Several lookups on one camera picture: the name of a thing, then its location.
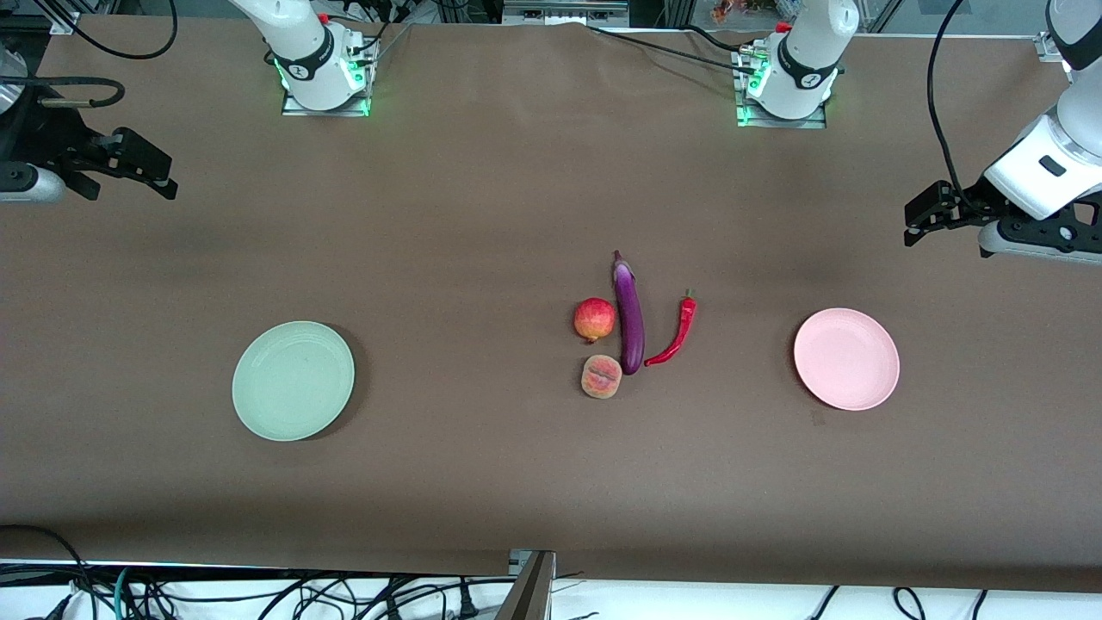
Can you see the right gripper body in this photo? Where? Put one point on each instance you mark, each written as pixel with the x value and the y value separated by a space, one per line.
pixel 53 138

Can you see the red chili pepper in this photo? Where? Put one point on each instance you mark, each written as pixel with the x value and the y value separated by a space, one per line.
pixel 683 327

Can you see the purple eggplant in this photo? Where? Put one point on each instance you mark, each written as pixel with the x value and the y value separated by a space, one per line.
pixel 629 319

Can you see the red apple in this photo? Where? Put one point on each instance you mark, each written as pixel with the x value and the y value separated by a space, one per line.
pixel 595 320

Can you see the peach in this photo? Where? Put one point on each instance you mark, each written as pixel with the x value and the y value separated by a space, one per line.
pixel 602 376

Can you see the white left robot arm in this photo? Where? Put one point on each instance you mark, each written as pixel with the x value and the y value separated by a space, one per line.
pixel 805 52

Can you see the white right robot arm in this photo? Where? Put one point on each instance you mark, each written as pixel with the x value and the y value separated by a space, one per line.
pixel 301 52

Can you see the pink plate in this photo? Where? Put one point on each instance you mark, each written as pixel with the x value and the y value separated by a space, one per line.
pixel 846 359

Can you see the light green plate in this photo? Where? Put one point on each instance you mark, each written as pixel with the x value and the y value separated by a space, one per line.
pixel 293 381

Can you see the colourful background items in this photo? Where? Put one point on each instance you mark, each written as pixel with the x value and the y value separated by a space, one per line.
pixel 740 10

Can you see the brown table cover sheet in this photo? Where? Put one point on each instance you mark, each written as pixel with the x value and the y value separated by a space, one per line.
pixel 516 172

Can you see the metal table corner bracket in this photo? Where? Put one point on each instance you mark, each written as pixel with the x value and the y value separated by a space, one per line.
pixel 1046 47
pixel 65 23

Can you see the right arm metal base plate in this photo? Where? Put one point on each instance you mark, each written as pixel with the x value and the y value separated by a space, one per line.
pixel 297 108

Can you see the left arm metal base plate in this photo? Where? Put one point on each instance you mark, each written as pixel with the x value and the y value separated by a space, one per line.
pixel 749 119

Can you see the grey metal frame box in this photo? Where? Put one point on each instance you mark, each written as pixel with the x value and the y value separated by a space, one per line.
pixel 564 12

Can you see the aluminium profile post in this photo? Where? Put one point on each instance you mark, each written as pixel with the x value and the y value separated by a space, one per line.
pixel 529 594

